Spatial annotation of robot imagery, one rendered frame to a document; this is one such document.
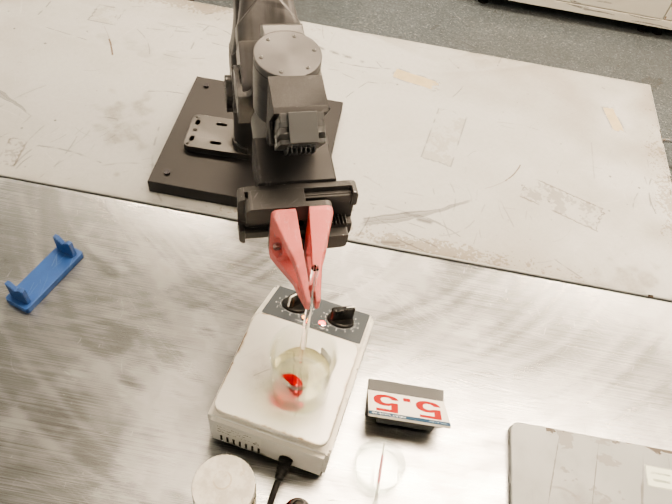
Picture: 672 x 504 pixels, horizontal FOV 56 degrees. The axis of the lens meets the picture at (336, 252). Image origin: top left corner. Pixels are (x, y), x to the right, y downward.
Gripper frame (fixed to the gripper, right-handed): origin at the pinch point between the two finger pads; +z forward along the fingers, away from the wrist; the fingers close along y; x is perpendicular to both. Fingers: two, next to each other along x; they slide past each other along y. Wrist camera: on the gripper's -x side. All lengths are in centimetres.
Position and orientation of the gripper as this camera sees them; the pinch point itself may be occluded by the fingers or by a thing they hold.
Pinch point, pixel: (311, 296)
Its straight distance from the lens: 51.2
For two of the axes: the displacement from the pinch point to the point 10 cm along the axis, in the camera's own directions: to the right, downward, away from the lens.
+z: 1.7, 8.4, -5.2
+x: -1.1, 5.4, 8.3
